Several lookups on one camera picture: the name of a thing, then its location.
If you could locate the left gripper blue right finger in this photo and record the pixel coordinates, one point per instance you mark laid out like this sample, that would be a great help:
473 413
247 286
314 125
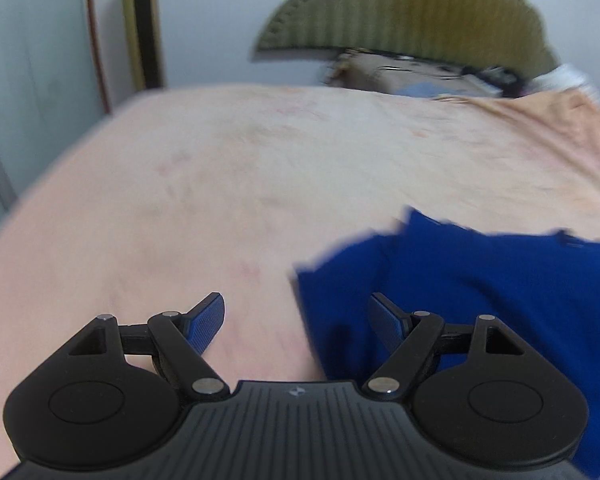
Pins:
411 340

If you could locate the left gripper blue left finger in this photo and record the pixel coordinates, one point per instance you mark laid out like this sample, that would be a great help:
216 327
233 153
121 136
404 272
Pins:
180 340

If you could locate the dark blue sweater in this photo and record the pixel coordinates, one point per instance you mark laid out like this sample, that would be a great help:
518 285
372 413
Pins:
546 288

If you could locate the pink bed sheet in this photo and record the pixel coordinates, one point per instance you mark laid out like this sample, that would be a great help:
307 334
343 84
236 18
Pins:
226 189

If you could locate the cluttered bedside items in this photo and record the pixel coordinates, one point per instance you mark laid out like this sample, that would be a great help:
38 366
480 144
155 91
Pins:
403 75

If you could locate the frosted glass wardrobe door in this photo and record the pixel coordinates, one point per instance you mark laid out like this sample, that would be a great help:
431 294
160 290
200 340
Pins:
49 96

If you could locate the white floral pillow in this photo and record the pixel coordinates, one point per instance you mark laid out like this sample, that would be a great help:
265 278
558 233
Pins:
565 77

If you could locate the olive green padded headboard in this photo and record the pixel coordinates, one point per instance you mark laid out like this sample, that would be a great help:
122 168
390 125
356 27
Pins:
475 33

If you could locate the gold standing air conditioner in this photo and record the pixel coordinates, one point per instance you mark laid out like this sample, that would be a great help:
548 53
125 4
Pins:
142 30

